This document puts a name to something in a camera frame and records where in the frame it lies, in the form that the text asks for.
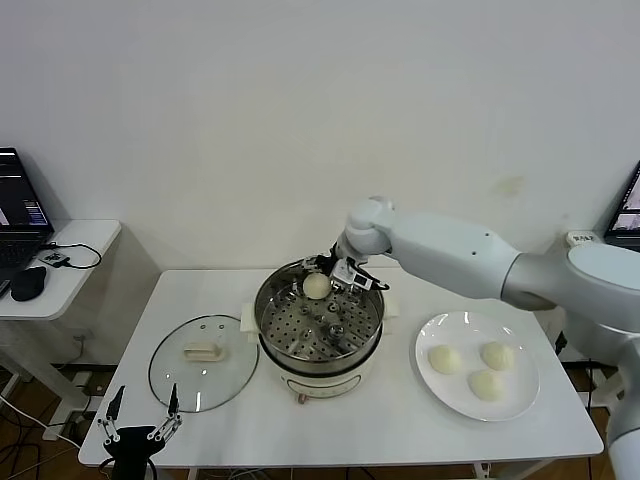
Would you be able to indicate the white side desk with mouse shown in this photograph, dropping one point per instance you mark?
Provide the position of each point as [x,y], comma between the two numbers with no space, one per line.
[75,280]

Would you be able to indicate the steel perforated steamer basket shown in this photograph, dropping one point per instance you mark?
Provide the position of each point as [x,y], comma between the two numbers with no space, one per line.
[320,345]

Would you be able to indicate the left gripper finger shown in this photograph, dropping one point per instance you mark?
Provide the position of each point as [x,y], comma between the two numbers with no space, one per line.
[114,412]
[173,405]

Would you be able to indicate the white round plate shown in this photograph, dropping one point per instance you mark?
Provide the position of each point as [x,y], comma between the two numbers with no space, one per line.
[520,395]

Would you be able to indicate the black computer mouse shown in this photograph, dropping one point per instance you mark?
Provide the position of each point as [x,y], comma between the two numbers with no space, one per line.
[29,284]

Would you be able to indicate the white side desk with label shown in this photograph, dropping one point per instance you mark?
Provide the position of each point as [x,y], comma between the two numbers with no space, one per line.
[600,241]

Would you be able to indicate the black laptop beside mouse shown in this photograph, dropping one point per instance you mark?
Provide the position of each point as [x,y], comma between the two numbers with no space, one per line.
[20,210]

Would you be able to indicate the white floor power strip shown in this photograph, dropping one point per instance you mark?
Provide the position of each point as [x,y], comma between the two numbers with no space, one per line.
[92,387]

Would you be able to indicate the small black usb device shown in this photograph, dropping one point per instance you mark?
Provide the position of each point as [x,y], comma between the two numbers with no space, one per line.
[55,258]

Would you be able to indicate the small printed desk label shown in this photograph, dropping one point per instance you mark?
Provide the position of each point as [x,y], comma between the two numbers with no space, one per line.
[583,238]

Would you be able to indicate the white steamed baozi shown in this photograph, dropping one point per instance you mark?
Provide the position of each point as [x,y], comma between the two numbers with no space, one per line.
[444,359]
[498,356]
[486,386]
[316,286]

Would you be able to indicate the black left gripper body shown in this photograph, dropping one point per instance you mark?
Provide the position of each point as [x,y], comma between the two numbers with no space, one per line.
[130,445]

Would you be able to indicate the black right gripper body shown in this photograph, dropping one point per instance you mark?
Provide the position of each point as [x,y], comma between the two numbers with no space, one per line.
[329,261]

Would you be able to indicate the white wall socket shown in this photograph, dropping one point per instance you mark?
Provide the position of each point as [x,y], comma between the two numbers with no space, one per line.
[85,336]

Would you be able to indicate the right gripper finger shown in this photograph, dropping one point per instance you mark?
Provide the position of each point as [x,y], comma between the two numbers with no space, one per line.
[317,264]
[352,294]

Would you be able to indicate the cream electric cooker pot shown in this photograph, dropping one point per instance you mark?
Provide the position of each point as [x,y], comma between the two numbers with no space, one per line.
[320,382]

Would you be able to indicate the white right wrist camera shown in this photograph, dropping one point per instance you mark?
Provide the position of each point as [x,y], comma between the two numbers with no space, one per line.
[352,276]

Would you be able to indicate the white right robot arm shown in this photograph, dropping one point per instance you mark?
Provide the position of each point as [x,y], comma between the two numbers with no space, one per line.
[450,250]

